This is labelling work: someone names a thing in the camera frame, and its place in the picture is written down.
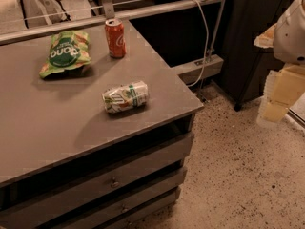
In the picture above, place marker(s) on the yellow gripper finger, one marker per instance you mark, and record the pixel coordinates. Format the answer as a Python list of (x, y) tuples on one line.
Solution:
[(270, 114)]

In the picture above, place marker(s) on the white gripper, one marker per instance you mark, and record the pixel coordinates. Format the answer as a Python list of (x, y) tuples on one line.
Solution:
[(291, 37)]

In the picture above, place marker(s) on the white green 7up can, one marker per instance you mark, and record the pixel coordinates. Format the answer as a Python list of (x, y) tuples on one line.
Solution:
[(126, 97)]

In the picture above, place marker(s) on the orange soda can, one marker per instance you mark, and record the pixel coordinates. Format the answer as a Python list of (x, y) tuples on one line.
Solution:
[(114, 29)]

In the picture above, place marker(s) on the grey metal railing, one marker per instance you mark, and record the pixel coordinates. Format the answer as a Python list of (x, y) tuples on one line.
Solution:
[(27, 19)]

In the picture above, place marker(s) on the green chip bag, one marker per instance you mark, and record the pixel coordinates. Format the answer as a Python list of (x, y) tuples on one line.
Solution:
[(69, 53)]

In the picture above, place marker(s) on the grey drawer cabinet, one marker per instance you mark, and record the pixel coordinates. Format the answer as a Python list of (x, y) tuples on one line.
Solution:
[(65, 162)]

